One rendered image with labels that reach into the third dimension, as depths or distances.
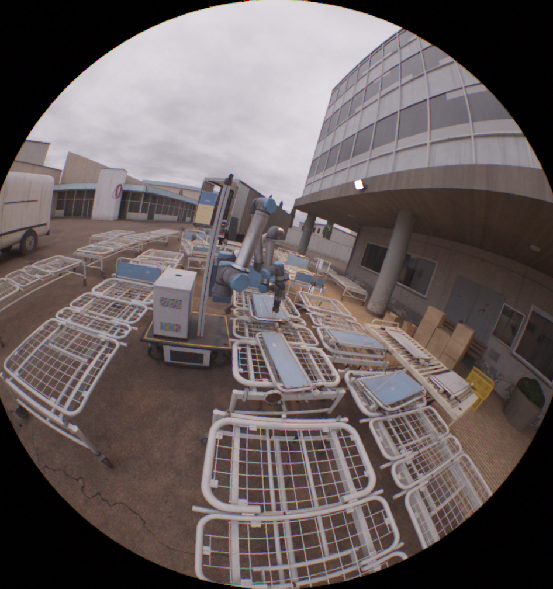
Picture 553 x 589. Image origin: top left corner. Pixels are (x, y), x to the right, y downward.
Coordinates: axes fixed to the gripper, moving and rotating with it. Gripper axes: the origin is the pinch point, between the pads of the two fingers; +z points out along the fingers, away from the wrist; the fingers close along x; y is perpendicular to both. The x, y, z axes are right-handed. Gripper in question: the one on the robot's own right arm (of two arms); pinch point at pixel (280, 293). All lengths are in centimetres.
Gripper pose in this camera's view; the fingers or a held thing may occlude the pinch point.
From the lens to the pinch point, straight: 184.8
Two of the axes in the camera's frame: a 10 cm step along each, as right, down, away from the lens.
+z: 0.6, 8.2, 5.7
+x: 4.1, 5.0, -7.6
